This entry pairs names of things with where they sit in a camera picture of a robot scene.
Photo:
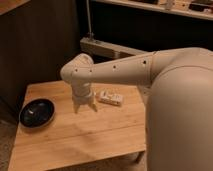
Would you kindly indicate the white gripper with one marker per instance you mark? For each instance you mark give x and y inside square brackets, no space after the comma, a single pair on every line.
[82,94]

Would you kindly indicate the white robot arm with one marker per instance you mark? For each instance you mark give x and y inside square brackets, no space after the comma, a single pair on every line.
[179,108]

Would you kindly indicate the black ceramic bowl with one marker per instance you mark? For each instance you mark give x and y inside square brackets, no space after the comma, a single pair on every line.
[36,113]

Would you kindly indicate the wooden table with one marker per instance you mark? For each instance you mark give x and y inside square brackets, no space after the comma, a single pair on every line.
[75,137]

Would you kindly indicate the grey metal beam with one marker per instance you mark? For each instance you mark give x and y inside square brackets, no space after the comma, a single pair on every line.
[95,47]

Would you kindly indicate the metal vertical pole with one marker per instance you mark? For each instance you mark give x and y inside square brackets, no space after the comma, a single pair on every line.
[90,31]

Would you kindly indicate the wooden shelf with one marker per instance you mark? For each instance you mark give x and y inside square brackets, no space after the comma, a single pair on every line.
[177,7]

